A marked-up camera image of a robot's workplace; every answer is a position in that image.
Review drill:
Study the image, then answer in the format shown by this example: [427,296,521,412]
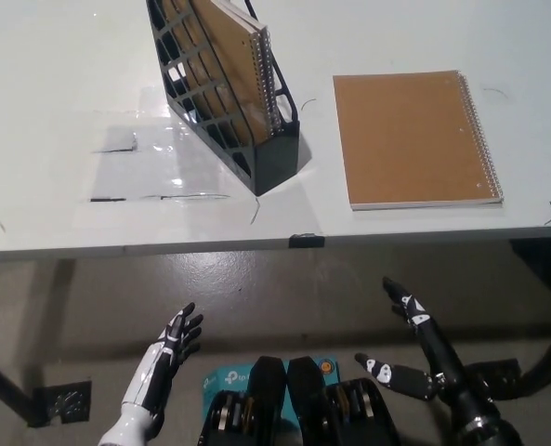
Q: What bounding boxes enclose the white and black left hand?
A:
[120,302,205,426]

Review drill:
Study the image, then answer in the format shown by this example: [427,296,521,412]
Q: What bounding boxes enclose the black right hand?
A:
[353,277,490,422]

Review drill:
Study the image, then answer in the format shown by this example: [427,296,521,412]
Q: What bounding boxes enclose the brown spiral notebook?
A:
[332,69,505,213]
[156,0,277,140]

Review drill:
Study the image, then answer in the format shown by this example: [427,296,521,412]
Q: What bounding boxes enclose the black mesh book holder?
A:
[145,0,301,197]

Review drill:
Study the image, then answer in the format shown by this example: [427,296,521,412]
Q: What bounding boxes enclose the black taped foot plate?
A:
[460,358,523,401]
[26,380,93,426]

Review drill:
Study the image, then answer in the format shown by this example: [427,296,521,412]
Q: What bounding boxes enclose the teal cardboard box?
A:
[200,355,341,422]

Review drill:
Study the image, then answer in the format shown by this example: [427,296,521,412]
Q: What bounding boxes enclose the black table leg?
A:
[523,320,551,401]
[0,350,31,419]

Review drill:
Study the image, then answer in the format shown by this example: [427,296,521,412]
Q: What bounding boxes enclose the black robot legs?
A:
[195,355,402,446]

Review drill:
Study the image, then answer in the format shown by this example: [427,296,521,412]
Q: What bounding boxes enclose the black tape strip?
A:
[288,233,326,249]

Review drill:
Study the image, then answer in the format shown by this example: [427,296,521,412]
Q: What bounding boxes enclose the clear plastic sheet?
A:
[75,86,233,203]

